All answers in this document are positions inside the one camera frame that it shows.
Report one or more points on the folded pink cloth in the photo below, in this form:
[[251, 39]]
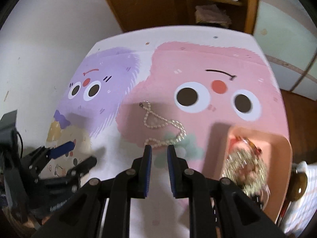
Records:
[[211, 14]]

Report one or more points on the round wooden bedpost knob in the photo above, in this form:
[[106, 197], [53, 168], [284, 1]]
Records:
[[297, 186]]

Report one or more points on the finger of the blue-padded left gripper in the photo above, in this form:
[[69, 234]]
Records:
[[61, 150]]

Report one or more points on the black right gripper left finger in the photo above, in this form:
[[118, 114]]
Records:
[[141, 179]]

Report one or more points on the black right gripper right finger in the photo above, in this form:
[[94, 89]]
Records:
[[179, 181]]

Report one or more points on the cartoon monster table mat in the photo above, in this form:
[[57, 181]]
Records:
[[181, 85]]

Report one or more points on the pink plastic tray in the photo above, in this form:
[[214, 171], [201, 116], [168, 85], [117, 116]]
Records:
[[276, 152]]

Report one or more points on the wooden shelf unit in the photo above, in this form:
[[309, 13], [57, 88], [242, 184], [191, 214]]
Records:
[[242, 13]]

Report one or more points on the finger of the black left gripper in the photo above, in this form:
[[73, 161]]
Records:
[[82, 168]]

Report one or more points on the white sliding wardrobe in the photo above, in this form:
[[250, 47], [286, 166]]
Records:
[[287, 36]]

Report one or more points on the brown wooden door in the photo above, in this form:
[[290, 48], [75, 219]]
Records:
[[133, 15]]

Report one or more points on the white plaid bed blanket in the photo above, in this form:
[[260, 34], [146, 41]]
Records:
[[295, 217]]

